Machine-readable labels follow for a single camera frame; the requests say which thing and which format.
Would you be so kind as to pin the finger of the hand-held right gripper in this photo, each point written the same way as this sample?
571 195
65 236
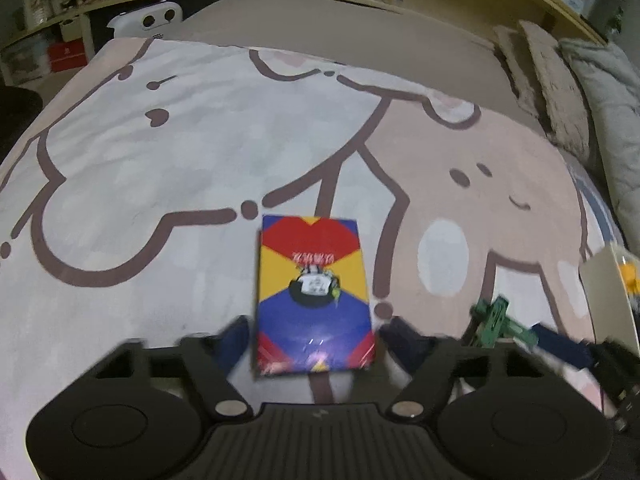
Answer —
565 347

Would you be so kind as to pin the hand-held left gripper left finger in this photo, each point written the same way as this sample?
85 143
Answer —
235 340

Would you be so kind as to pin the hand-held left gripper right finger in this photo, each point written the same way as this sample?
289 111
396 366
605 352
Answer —
405 337

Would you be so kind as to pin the beige storage box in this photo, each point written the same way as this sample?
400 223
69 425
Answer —
607 285

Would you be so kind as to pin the green toy plane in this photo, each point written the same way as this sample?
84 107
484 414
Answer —
492 322

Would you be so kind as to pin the red yellow blue card box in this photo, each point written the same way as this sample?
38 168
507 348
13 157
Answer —
312 300

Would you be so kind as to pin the yellow toy with grey base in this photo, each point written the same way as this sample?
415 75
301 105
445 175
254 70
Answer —
629 272

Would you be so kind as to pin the cartoon printed blanket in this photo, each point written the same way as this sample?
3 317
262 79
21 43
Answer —
175 160

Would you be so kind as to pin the grey quilted comforter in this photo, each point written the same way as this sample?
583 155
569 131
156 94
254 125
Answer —
615 100

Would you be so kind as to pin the large fuzzy beige pillow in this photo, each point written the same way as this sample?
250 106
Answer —
555 75

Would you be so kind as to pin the small fuzzy beige pillow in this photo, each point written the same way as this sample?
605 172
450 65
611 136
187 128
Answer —
515 65

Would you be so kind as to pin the black cushion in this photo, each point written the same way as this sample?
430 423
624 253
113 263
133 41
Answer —
15 115

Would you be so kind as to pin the beige bed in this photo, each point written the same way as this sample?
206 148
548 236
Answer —
325 25

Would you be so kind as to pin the white fan heater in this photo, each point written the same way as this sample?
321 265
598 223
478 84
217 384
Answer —
145 20

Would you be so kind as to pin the clear storage bin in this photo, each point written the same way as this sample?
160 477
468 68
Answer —
22 62

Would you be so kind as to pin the white slotted basket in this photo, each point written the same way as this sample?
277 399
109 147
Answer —
70 27

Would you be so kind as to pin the clear jar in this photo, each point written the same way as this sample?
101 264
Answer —
37 2

